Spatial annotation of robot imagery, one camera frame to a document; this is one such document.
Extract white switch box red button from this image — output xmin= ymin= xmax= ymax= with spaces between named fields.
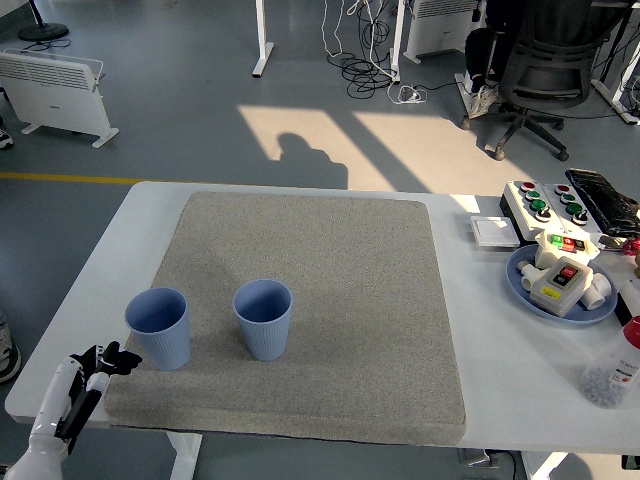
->
xmin=528 ymin=255 xmax=594 ymax=319

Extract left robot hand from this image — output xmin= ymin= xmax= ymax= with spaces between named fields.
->
xmin=2 ymin=341 xmax=144 ymax=480

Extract white table leg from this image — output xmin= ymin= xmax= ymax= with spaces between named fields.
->
xmin=164 ymin=432 xmax=204 ymax=480
xmin=522 ymin=452 xmax=569 ymax=480

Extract white desk foot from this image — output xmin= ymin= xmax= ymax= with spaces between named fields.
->
xmin=453 ymin=72 xmax=476 ymax=121

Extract black cable tangle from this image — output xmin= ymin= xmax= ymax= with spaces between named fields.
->
xmin=341 ymin=0 xmax=401 ymax=99

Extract white push-button control box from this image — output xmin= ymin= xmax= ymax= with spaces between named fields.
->
xmin=499 ymin=179 xmax=566 ymax=246
xmin=542 ymin=182 xmax=609 ymax=236

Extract clear bottle red cap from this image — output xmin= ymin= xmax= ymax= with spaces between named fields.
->
xmin=579 ymin=315 xmax=640 ymax=410

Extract blue ribbed plastic cup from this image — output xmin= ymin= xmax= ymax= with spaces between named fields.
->
xmin=124 ymin=286 xmax=193 ymax=372
xmin=232 ymin=278 xmax=293 ymax=363

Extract grey-brown mat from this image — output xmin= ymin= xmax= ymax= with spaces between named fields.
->
xmin=103 ymin=190 xmax=468 ymax=446

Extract blue plate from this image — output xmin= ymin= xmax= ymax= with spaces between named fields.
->
xmin=506 ymin=243 xmax=619 ymax=327

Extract white panel heater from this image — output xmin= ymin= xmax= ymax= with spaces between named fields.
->
xmin=402 ymin=0 xmax=489 ymax=64
xmin=0 ymin=48 xmax=120 ymax=149

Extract white box green red labels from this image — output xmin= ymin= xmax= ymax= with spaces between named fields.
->
xmin=533 ymin=229 xmax=601 ymax=269

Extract black fan base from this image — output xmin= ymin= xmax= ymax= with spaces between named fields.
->
xmin=18 ymin=0 xmax=70 ymax=42

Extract white desk leg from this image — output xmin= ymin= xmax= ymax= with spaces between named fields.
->
xmin=591 ymin=0 xmax=640 ymax=125
xmin=388 ymin=0 xmax=405 ymax=84
xmin=251 ymin=0 xmax=276 ymax=78

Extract black office chair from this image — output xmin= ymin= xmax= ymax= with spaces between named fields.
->
xmin=462 ymin=0 xmax=629 ymax=162

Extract white wall switch panel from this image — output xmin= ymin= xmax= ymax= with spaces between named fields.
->
xmin=469 ymin=215 xmax=522 ymax=249

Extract grey white shoe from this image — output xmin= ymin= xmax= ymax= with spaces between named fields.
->
xmin=0 ymin=310 xmax=22 ymax=384

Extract person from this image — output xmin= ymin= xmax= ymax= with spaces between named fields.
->
xmin=464 ymin=0 xmax=536 ymax=120

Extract white cable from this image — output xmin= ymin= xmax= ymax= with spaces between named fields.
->
xmin=319 ymin=0 xmax=346 ymax=59

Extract white pipe fitting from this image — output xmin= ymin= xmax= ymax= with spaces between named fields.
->
xmin=516 ymin=258 xmax=544 ymax=291
xmin=579 ymin=272 xmax=617 ymax=310

